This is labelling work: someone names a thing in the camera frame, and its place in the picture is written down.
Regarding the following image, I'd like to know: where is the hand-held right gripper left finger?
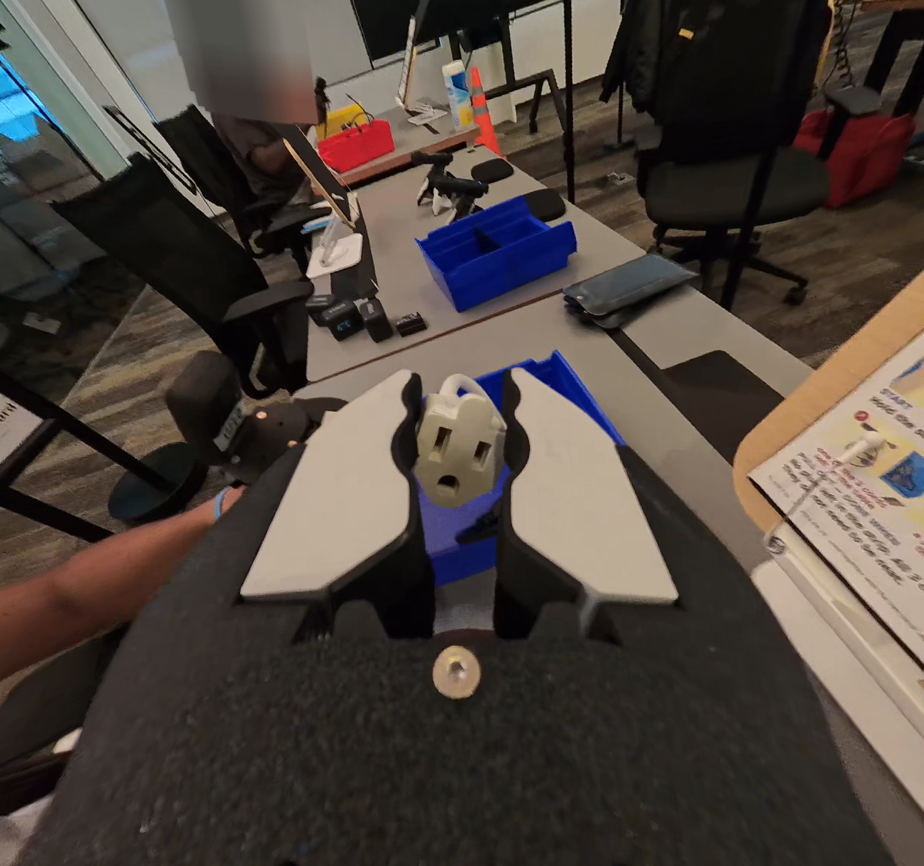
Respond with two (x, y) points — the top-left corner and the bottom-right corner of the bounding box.
(240, 370), (436, 637)

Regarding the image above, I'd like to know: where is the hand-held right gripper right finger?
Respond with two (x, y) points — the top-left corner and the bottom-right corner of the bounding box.
(495, 368), (680, 639)

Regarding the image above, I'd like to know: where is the blue plastic bin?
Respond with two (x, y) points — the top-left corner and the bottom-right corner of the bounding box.
(417, 350), (626, 587)
(415, 195), (578, 313)

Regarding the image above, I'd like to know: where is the white power cord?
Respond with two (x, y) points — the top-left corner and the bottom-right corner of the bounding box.
(413, 374), (508, 508)

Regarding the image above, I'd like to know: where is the person's left forearm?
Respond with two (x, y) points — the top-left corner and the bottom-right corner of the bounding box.
(0, 484), (248, 681)

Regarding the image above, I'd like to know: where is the grey desk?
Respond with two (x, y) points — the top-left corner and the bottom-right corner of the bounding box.
(307, 144), (648, 383)
(292, 285), (924, 866)

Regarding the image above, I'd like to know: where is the black battery pack with display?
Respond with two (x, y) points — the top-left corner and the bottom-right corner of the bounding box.
(321, 301), (362, 342)

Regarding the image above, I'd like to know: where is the black mesh office chair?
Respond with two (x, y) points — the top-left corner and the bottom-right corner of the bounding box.
(54, 152), (315, 398)
(155, 104), (332, 279)

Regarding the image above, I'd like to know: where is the dark flat pouch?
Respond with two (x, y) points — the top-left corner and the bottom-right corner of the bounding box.
(563, 254), (700, 331)

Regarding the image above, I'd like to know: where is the wooden board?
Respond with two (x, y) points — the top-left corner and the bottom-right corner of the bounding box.
(283, 139), (356, 221)
(732, 270), (924, 578)

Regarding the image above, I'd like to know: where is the red plastic bin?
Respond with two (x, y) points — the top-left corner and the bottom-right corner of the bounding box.
(318, 119), (397, 174)

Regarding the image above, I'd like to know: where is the black office chair with bag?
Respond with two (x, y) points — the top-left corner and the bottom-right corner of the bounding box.
(635, 0), (831, 311)

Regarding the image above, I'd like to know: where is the orange traffic cone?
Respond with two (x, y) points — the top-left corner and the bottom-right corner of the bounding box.
(469, 66), (505, 158)

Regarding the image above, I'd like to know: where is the white wipes canister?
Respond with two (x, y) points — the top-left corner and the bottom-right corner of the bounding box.
(442, 61), (475, 132)

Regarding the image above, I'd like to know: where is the red fabric bag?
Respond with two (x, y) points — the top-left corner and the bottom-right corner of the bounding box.
(794, 107), (916, 209)

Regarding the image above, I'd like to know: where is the black hanging jacket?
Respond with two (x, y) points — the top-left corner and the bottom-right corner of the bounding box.
(599, 0), (672, 113)

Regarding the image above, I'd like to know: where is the dark desk cable cover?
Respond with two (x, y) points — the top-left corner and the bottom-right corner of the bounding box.
(664, 350), (785, 441)

